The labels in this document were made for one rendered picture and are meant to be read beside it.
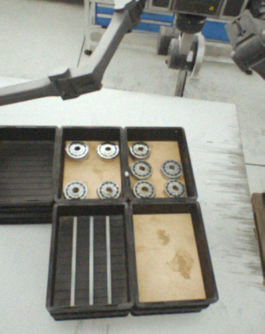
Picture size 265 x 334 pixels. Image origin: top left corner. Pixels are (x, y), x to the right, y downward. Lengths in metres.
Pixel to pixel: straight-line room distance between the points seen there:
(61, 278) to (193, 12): 1.18
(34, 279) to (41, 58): 2.40
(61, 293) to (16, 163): 0.62
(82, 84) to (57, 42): 2.56
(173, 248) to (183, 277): 0.12
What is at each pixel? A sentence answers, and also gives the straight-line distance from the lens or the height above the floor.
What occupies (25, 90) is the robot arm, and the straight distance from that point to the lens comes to 1.12.
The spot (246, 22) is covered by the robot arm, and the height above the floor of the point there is 1.62.
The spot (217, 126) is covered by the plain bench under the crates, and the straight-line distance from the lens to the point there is 1.98.
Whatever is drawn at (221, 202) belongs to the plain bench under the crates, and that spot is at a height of 0.70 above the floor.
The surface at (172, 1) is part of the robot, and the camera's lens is 1.45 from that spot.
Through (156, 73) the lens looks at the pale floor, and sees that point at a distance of 3.30.
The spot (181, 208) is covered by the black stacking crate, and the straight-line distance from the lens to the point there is 1.41.
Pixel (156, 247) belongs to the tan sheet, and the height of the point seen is 0.83.
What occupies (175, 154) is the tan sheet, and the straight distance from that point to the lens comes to 1.61.
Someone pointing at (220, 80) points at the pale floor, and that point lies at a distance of 3.42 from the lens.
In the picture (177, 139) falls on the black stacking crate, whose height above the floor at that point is 0.85.
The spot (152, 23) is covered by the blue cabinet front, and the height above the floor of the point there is 0.40.
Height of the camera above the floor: 2.11
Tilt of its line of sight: 55 degrees down
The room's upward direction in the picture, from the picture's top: 9 degrees clockwise
